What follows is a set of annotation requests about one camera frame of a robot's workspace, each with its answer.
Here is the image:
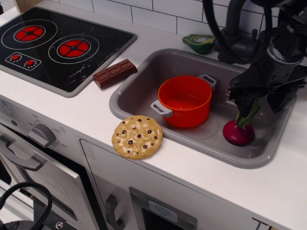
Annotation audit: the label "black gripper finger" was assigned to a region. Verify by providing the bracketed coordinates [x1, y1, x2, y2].
[267, 87, 298, 113]
[237, 96, 255, 118]

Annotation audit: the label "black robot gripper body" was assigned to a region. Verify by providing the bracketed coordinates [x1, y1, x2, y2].
[228, 50, 307, 104]

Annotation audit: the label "magenta toy beet green leaves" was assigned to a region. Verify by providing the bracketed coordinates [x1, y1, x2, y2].
[223, 99, 261, 146]

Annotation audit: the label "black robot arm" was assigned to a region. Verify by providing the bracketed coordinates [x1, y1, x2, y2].
[220, 0, 307, 120]

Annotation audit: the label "grey toy sink basin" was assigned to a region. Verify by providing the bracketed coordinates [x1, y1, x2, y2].
[109, 49, 295, 169]

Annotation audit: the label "dark grey toy faucet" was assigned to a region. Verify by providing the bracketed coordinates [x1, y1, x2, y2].
[221, 0, 258, 59]

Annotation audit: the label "green toy avocado half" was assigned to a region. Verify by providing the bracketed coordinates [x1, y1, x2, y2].
[182, 34, 215, 55]

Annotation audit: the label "toy chocolate chip cookie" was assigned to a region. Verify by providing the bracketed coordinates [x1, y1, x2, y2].
[112, 115, 163, 160]

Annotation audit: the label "brown toy chocolate bar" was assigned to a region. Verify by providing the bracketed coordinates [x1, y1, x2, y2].
[93, 59, 138, 89]

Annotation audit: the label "toy dishwasher panel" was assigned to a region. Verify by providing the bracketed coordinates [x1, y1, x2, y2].
[129, 187, 198, 230]

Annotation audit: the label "black toy stove top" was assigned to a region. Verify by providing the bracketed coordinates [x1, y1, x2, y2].
[0, 7, 137, 98]

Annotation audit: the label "grey oven temperature knob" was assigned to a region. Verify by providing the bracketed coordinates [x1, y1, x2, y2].
[27, 124, 56, 148]

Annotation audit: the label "black robot cable hose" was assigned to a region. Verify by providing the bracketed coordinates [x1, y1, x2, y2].
[202, 0, 274, 65]

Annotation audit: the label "orange toy pot grey handles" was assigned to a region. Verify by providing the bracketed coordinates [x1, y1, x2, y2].
[151, 74, 217, 127]

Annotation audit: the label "white cabinet door grey handle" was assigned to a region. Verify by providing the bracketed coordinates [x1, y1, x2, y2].
[80, 139, 133, 230]

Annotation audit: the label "toy oven door grey handle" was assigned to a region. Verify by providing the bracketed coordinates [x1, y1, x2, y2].
[0, 123, 91, 230]

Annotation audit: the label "black braided cable lower left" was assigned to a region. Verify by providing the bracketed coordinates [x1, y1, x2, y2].
[0, 182, 53, 230]

